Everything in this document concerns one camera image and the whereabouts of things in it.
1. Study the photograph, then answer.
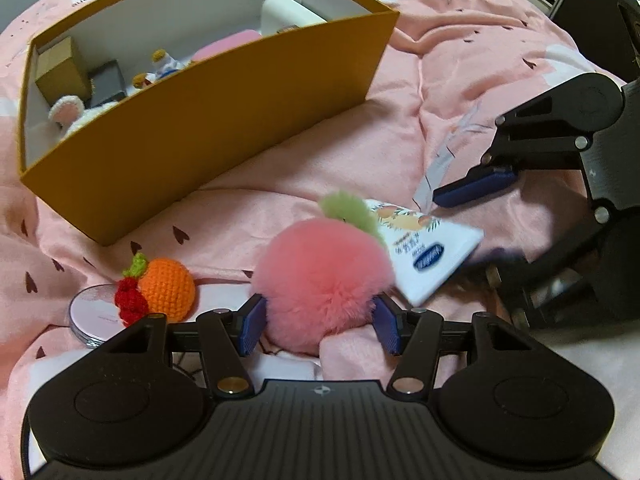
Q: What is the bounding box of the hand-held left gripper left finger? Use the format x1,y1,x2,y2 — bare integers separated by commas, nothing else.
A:
100,294,267,399

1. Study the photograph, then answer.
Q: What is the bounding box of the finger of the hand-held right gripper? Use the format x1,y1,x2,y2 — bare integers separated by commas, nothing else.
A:
432,89,589,209
465,220,617,332

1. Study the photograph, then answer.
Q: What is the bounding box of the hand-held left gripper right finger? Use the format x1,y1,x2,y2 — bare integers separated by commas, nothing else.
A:
372,294,540,397

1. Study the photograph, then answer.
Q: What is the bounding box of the pink fluffy peach plush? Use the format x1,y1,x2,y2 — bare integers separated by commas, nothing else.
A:
250,191,396,358

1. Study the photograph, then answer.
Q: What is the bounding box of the white wet wipes packet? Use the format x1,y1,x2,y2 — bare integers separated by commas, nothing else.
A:
364,199,485,307

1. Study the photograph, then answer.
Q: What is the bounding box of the orange cardboard box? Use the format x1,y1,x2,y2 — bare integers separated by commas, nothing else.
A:
19,0,401,247

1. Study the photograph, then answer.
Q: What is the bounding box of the pink box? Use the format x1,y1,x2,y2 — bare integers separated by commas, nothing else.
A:
191,29,263,63

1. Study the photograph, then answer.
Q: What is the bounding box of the dark patterned box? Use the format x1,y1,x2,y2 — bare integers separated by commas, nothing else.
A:
89,59,128,107

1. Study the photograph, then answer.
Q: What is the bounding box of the crocheted white bunny toy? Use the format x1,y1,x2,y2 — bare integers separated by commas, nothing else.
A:
47,94,121,143

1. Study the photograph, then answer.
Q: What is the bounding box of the crocheted orange fruit with cherries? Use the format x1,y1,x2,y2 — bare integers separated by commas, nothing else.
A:
114,252,197,325

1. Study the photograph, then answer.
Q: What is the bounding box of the pink printed bedsheet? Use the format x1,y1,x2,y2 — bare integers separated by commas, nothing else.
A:
0,0,640,480

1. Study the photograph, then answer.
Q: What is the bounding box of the dark furniture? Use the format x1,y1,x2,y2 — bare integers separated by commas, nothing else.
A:
550,0,640,78

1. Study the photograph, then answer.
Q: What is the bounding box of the round silver compact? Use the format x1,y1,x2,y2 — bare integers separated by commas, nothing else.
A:
67,284,126,350

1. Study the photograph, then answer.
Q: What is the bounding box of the white rounded box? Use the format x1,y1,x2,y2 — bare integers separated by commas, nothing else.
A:
260,0,328,37

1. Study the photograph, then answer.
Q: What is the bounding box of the small brown carton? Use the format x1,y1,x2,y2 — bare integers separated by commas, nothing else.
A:
34,36,93,105

